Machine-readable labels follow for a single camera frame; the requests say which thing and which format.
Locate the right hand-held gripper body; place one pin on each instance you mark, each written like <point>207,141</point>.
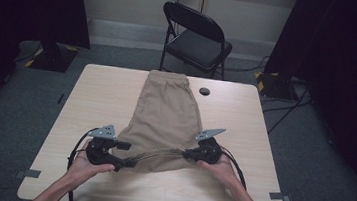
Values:
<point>209,149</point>

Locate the grey tape strip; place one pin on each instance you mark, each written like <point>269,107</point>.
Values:
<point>28,174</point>
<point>278,196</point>

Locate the black stand base yellow stripes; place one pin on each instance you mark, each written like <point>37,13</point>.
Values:
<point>53,59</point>
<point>275,85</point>

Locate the small black floor strip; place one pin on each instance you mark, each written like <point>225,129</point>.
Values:
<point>60,98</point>

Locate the black folding chair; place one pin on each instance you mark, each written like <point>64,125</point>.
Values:
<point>199,45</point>

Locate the person's right hand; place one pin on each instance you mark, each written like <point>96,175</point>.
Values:
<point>222,172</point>

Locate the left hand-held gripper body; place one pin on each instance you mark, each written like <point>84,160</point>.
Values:
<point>101,149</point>

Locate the black curtain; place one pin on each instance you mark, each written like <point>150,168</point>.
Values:
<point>346,81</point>
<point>24,14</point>

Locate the person's left hand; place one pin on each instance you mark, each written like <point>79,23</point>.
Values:
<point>85,171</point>

